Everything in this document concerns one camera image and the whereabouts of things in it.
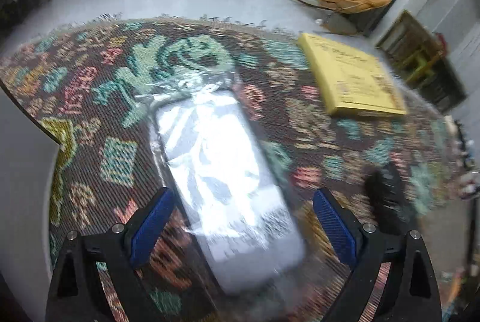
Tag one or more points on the white plastic package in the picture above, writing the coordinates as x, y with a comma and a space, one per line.
208, 154

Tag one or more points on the dark wooden side shelf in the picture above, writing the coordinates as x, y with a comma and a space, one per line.
420, 58

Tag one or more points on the colourful patterned rug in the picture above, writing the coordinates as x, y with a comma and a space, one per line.
81, 84

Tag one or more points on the large white storage box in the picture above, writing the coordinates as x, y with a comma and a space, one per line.
28, 156

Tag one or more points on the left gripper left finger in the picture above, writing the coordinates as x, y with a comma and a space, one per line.
75, 290

